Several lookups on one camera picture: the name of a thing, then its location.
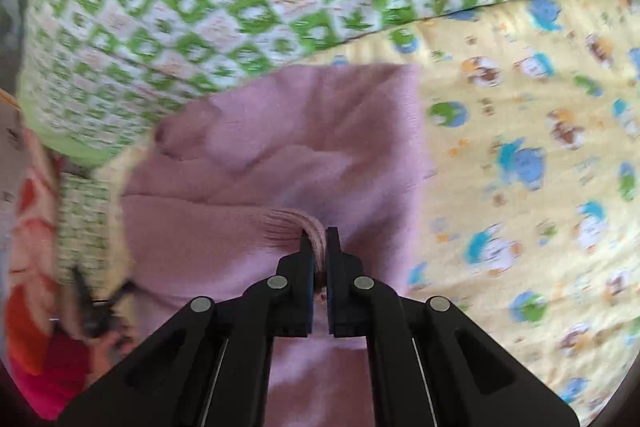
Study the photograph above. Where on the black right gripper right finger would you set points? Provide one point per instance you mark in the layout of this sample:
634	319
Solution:
429	363

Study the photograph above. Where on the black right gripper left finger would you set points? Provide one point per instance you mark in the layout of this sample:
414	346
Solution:
209	364

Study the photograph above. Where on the purple knit sweater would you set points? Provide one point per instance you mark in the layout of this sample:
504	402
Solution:
234	181

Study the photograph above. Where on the magenta fabric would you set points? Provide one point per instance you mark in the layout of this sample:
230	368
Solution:
63	375

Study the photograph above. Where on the red white patterned blanket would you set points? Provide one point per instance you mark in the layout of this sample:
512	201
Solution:
37	298

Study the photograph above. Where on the green white checkered pillow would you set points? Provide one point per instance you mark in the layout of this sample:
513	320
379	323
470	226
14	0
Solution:
82	230

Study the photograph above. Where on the yellow bear print quilt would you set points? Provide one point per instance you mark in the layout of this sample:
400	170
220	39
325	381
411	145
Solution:
531	216

